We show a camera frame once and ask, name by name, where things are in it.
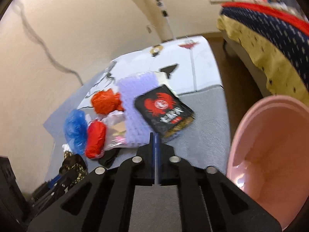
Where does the red crumpled wrapper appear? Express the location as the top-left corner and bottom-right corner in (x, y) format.
(85, 120), (107, 159)

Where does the black red snack packet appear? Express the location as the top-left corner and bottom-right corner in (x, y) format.
(134, 84), (195, 139)

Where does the grey wall cable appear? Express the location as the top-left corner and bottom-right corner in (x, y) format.
(11, 0), (84, 85)

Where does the yellow bed skirt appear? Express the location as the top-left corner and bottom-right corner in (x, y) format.
(217, 15), (308, 105)

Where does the navy star bed sheet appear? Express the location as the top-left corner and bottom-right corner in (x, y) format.
(221, 7), (308, 83)

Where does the red floral blanket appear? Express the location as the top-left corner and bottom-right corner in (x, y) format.
(221, 2), (309, 36)

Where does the clear plastic bag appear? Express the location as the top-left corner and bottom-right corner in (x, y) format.
(96, 111), (127, 151)

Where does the blue plastic bag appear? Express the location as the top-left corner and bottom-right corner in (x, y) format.
(63, 109), (88, 155)

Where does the pink plastic trash bin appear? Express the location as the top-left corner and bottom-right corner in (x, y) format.
(226, 95), (308, 230)

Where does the lavender paper sheet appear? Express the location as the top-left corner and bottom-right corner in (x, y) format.
(116, 71), (169, 148)

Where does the grey white printed table cloth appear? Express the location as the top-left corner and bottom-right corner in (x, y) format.
(44, 36), (230, 180)

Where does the orange crumpled plastic bag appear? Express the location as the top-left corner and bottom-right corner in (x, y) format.
(91, 89), (124, 115)

